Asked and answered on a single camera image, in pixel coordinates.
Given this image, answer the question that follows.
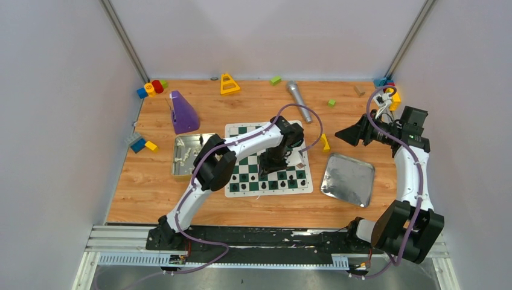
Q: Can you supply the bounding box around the gold tin box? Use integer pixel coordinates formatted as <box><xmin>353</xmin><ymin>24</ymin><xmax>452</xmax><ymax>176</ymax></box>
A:
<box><xmin>171</xmin><ymin>133</ymin><xmax>214</xmax><ymax>179</ymax></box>

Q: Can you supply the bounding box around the brown wooden block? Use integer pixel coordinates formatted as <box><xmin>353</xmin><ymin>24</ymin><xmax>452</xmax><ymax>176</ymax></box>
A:
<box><xmin>354</xmin><ymin>85</ymin><xmax>365</xmax><ymax>97</ymax></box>

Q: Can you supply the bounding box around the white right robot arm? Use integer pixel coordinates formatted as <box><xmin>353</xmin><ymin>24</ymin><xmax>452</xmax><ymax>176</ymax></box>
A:
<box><xmin>335</xmin><ymin>106</ymin><xmax>444</xmax><ymax>264</ymax></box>

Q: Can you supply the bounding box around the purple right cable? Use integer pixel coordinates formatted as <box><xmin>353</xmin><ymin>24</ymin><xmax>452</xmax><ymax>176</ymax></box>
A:
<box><xmin>348</xmin><ymin>85</ymin><xmax>425</xmax><ymax>280</ymax></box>

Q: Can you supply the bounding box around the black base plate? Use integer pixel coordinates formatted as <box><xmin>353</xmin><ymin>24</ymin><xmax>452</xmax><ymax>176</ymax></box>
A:
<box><xmin>146</xmin><ymin>225</ymin><xmax>372</xmax><ymax>265</ymax></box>

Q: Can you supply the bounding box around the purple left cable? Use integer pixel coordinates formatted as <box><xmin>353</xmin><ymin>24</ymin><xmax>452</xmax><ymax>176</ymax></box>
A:
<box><xmin>162</xmin><ymin>103</ymin><xmax>324</xmax><ymax>281</ymax></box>

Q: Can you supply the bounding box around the yellow cylinder block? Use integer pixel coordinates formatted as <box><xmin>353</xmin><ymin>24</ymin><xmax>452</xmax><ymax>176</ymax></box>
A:
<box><xmin>144</xmin><ymin>83</ymin><xmax>157</xmax><ymax>97</ymax></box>

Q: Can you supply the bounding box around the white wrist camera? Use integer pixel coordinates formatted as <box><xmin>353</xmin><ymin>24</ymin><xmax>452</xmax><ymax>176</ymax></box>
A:
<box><xmin>285</xmin><ymin>150</ymin><xmax>306</xmax><ymax>169</ymax></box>
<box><xmin>373</xmin><ymin>92</ymin><xmax>393</xmax><ymax>118</ymax></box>

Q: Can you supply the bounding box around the yellow red blue brick stack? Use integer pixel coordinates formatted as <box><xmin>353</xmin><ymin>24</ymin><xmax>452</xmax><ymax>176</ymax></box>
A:
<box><xmin>373</xmin><ymin>78</ymin><xmax>402</xmax><ymax>112</ymax></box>

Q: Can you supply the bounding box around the red cylinder block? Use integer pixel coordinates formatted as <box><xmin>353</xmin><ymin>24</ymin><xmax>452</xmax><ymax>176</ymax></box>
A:
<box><xmin>152</xmin><ymin>80</ymin><xmax>164</xmax><ymax>94</ymax></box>

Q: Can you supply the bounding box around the blue cube block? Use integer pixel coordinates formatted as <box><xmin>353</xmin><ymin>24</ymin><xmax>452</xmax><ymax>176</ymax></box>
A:
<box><xmin>136</xmin><ymin>88</ymin><xmax>149</xmax><ymax>99</ymax></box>

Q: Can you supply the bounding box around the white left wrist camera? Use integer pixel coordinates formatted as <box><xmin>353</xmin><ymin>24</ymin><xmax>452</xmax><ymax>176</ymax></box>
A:
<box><xmin>285</xmin><ymin>150</ymin><xmax>306</xmax><ymax>169</ymax></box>

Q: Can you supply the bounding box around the yellow arch block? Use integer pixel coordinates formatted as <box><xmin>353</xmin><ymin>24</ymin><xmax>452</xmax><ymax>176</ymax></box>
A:
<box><xmin>320</xmin><ymin>133</ymin><xmax>331</xmax><ymax>153</ymax></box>

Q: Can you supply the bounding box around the silver tin lid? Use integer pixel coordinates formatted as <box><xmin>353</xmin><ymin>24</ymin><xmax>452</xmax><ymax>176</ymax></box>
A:
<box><xmin>321</xmin><ymin>153</ymin><xmax>376</xmax><ymax>208</ymax></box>

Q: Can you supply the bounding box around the yellow cube near left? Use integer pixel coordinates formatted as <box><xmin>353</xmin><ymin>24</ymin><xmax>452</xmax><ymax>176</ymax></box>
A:
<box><xmin>144</xmin><ymin>141</ymin><xmax>159</xmax><ymax>153</ymax></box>

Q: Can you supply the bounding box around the purple cable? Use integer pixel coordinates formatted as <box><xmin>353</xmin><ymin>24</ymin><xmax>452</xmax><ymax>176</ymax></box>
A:
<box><xmin>162</xmin><ymin>103</ymin><xmax>324</xmax><ymax>281</ymax></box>
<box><xmin>348</xmin><ymin>85</ymin><xmax>425</xmax><ymax>280</ymax></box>

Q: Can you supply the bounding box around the green block far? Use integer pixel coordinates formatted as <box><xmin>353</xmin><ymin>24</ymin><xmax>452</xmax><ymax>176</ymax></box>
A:
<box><xmin>269</xmin><ymin>76</ymin><xmax>282</xmax><ymax>86</ymax></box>

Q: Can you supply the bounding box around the green white chess board mat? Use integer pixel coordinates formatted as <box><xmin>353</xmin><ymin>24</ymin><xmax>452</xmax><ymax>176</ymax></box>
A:
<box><xmin>225</xmin><ymin>122</ymin><xmax>314</xmax><ymax>198</ymax></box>

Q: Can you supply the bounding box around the blue brick near left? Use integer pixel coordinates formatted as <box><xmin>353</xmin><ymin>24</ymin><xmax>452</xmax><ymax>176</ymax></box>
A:
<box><xmin>129</xmin><ymin>138</ymin><xmax>146</xmax><ymax>153</ymax></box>

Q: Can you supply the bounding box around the grey brick near left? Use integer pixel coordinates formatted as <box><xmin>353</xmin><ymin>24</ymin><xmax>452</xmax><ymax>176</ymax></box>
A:
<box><xmin>125</xmin><ymin>132</ymin><xmax>142</xmax><ymax>146</ymax></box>

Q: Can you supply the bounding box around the grey microphone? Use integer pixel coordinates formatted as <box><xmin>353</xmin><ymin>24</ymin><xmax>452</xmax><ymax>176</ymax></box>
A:
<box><xmin>286</xmin><ymin>80</ymin><xmax>313</xmax><ymax>124</ymax></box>

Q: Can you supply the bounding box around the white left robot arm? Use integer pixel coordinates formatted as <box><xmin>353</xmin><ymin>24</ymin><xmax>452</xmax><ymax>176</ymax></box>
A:
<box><xmin>148</xmin><ymin>116</ymin><xmax>304</xmax><ymax>250</ymax></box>

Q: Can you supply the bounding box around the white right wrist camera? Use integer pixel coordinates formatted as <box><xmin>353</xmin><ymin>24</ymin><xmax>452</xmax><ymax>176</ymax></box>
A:
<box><xmin>373</xmin><ymin>92</ymin><xmax>393</xmax><ymax>118</ymax></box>

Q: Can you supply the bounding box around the purple metronome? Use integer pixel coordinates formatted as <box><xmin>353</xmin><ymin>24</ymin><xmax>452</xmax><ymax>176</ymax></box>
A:
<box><xmin>170</xmin><ymin>90</ymin><xmax>200</xmax><ymax>135</ymax></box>

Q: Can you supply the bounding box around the yellow triangle block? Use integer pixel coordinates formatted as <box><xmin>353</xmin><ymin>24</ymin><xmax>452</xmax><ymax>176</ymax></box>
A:
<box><xmin>220</xmin><ymin>73</ymin><xmax>241</xmax><ymax>96</ymax></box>

